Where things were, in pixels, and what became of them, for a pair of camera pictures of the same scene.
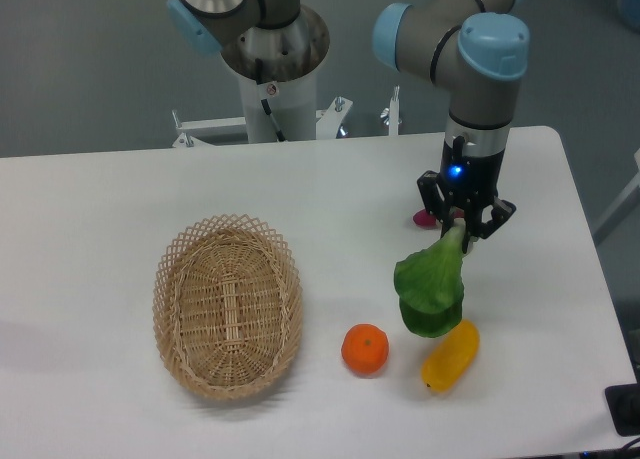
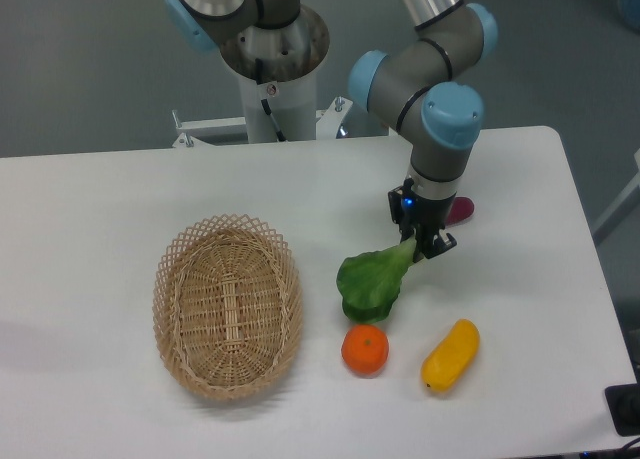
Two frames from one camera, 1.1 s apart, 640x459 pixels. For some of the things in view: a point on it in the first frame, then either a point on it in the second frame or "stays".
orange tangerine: x=365 y=349 stays
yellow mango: x=449 y=360 stays
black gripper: x=470 y=180 -> x=410 y=209
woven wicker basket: x=227 y=305 stays
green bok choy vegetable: x=430 y=285 -> x=369 y=282
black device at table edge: x=624 y=406 stays
